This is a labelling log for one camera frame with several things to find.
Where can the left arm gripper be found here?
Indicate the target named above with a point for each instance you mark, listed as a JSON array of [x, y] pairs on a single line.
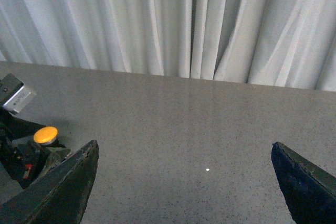
[[21, 156]]

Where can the yellow push button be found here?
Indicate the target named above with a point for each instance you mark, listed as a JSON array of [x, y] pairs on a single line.
[[47, 137]]

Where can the white pleated curtain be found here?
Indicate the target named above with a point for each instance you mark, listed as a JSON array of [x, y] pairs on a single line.
[[286, 43]]

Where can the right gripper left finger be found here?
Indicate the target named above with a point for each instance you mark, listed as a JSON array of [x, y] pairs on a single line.
[[61, 196]]

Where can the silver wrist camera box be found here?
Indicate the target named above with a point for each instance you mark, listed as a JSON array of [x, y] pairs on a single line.
[[15, 95]]

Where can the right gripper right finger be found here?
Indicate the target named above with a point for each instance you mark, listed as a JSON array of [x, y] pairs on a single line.
[[309, 191]]

